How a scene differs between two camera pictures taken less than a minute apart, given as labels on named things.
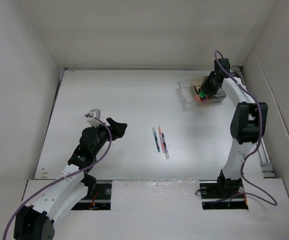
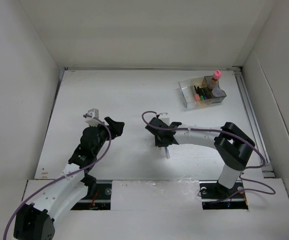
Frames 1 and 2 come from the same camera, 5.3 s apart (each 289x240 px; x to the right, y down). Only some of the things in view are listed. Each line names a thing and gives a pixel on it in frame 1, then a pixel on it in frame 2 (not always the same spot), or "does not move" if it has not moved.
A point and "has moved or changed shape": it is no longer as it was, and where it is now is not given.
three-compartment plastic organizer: (190, 90) does not move
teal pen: (156, 139) has moved or changed shape
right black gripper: (210, 90) → (158, 143)
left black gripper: (117, 128) does not move
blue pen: (166, 150) does not move
